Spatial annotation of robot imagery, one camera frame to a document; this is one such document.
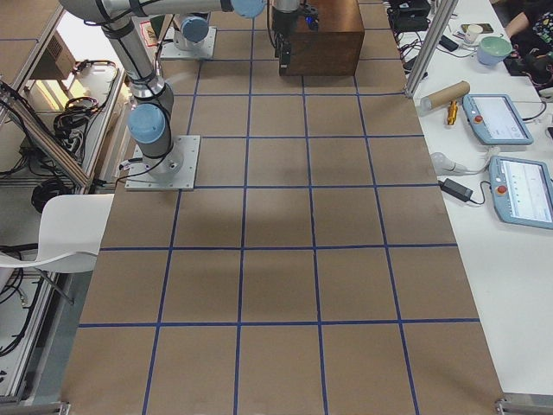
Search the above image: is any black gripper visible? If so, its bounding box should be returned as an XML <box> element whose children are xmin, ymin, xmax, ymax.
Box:
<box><xmin>274</xmin><ymin>32</ymin><xmax>291</xmax><ymax>76</ymax></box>

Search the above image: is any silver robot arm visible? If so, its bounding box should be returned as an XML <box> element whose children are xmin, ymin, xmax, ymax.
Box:
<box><xmin>60</xmin><ymin>1</ymin><xmax>265</xmax><ymax>179</ymax></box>
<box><xmin>174</xmin><ymin>5</ymin><xmax>300</xmax><ymax>75</ymax></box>

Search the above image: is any dark wooden drawer cabinet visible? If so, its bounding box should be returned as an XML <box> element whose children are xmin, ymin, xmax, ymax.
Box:
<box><xmin>286</xmin><ymin>0</ymin><xmax>365</xmax><ymax>76</ymax></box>

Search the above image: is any cardboard tube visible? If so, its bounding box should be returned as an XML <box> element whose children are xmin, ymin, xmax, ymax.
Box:
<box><xmin>421</xmin><ymin>80</ymin><xmax>470</xmax><ymax>111</ymax></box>

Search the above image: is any white handheld device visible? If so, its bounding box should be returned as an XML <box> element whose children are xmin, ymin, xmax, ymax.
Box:
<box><xmin>430</xmin><ymin>147</ymin><xmax>500</xmax><ymax>176</ymax></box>

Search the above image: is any white paper cup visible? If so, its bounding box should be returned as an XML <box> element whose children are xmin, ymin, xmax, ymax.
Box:
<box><xmin>464</xmin><ymin>23</ymin><xmax>483</xmax><ymax>46</ymax></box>

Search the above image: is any green ceramic bowl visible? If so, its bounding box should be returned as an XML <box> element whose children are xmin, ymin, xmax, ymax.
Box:
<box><xmin>476</xmin><ymin>36</ymin><xmax>513</xmax><ymax>66</ymax></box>

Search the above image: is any upper teach pendant tablet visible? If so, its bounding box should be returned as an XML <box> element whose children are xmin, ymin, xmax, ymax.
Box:
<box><xmin>462</xmin><ymin>93</ymin><xmax>534</xmax><ymax>145</ymax></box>

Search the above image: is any teach pendant tablet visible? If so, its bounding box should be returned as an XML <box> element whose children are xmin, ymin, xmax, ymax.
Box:
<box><xmin>488</xmin><ymin>156</ymin><xmax>552</xmax><ymax>229</ymax></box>
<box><xmin>462</xmin><ymin>93</ymin><xmax>534</xmax><ymax>145</ymax></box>

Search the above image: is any black power adapter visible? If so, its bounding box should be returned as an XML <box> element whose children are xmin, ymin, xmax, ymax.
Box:
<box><xmin>438</xmin><ymin>178</ymin><xmax>473</xmax><ymax>202</ymax></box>

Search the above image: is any white plastic chair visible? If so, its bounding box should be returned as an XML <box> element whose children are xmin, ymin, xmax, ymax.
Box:
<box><xmin>0</xmin><ymin>194</ymin><xmax>115</xmax><ymax>306</ymax></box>

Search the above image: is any lower teach pendant tablet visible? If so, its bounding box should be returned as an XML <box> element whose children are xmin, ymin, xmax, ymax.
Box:
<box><xmin>488</xmin><ymin>156</ymin><xmax>552</xmax><ymax>229</ymax></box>

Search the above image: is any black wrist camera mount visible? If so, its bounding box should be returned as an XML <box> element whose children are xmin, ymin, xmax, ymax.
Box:
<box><xmin>271</xmin><ymin>0</ymin><xmax>319</xmax><ymax>37</ymax></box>

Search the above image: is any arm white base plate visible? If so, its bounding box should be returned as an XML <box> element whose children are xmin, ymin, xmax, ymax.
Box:
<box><xmin>160</xmin><ymin>26</ymin><xmax>217</xmax><ymax>61</ymax></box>
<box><xmin>124</xmin><ymin>135</ymin><xmax>200</xmax><ymax>191</ymax></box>

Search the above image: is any aluminium frame post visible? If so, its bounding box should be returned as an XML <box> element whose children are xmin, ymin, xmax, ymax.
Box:
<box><xmin>404</xmin><ymin>0</ymin><xmax>458</xmax><ymax>98</ymax></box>

